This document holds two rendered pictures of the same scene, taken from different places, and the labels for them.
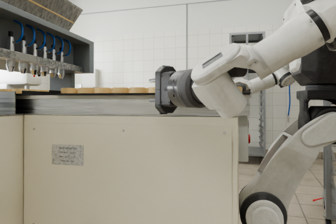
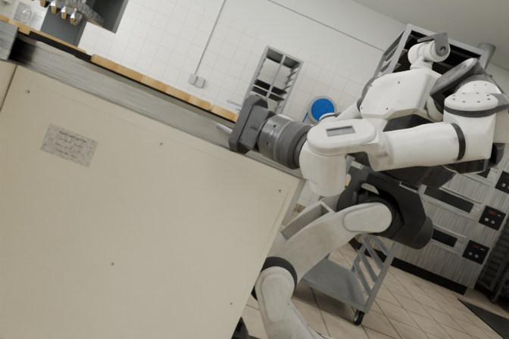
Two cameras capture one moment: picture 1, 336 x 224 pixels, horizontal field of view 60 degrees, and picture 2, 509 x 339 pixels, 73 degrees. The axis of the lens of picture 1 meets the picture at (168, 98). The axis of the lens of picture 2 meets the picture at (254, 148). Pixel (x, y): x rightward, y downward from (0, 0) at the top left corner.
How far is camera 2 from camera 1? 23 cm
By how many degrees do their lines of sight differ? 20
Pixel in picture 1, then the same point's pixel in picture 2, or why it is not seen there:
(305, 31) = (445, 147)
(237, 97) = (342, 178)
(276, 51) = (409, 153)
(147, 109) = (201, 130)
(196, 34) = (228, 26)
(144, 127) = (190, 150)
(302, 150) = (338, 231)
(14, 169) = not seen: outside the picture
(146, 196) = (160, 231)
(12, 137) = not seen: outside the picture
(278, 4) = (326, 38)
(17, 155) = not seen: outside the picture
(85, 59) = (112, 10)
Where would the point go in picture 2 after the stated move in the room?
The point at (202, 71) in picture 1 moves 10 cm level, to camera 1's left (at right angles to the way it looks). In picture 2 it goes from (327, 139) to (273, 116)
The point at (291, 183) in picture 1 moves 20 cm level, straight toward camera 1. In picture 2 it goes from (312, 258) to (320, 288)
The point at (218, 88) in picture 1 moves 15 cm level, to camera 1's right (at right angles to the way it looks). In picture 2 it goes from (333, 165) to (401, 193)
